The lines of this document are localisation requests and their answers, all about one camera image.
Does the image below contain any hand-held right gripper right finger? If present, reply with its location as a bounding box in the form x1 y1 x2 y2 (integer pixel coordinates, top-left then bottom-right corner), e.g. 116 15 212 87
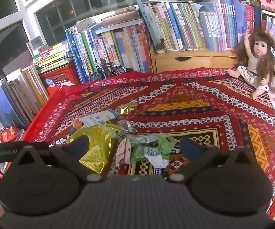
167 136 250 184

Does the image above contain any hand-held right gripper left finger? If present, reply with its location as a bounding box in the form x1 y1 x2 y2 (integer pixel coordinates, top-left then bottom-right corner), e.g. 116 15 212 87
14 135 104 184

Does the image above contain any yellow plastic wrapper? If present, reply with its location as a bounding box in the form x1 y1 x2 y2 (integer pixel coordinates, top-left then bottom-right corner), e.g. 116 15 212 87
69 122 119 174

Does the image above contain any white blue tissue packet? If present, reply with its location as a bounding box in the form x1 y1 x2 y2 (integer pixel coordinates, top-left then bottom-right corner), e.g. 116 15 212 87
78 109 118 127

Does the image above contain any green plastic wrapper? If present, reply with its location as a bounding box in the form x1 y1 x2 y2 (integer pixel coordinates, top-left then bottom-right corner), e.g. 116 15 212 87
128 132 176 169

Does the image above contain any stack of flat books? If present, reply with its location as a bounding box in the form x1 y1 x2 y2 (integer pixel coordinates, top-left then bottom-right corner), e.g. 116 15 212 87
31 42 72 73

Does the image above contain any row of tall picture books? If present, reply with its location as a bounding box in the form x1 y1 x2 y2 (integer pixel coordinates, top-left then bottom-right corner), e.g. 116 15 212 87
65 23 153 84

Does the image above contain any red snack packet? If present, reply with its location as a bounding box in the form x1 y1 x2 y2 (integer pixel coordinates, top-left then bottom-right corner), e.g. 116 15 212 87
0 126 20 144

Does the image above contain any small colourful wrapper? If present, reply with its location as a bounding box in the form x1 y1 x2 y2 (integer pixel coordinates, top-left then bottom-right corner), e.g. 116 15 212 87
72 118 84 134

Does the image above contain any red patterned tablecloth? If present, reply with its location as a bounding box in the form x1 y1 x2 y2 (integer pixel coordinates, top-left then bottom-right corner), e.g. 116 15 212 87
28 68 275 221

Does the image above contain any white paper wrapper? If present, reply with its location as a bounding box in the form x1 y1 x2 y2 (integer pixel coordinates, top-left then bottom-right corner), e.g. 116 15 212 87
115 137 132 165

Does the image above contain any silver foil wrapper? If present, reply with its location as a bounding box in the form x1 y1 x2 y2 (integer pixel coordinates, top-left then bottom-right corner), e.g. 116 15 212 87
117 120 136 139

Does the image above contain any gold foil wrapper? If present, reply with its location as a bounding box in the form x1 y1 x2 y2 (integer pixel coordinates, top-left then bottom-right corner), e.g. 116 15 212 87
117 102 139 115

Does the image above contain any red plastic crate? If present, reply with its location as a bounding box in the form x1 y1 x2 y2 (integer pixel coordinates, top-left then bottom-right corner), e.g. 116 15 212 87
40 61 81 89

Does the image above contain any black bicycle model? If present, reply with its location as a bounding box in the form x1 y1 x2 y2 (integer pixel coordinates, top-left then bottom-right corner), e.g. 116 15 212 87
90 63 126 81

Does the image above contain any wooden drawer cabinet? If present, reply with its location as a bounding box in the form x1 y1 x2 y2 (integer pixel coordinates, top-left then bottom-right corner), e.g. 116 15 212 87
150 44 238 74

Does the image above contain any small round figurine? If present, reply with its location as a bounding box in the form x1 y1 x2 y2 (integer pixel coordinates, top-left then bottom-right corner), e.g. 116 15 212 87
156 42 168 53

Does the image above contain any small white box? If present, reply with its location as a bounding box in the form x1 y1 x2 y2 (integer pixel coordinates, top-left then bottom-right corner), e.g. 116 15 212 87
26 36 44 50

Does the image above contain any long-haired doll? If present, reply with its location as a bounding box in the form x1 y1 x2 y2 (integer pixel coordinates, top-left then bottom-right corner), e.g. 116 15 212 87
228 31 275 99

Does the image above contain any brown flat book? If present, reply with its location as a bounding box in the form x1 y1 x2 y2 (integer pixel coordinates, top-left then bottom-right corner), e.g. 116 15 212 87
101 11 144 28

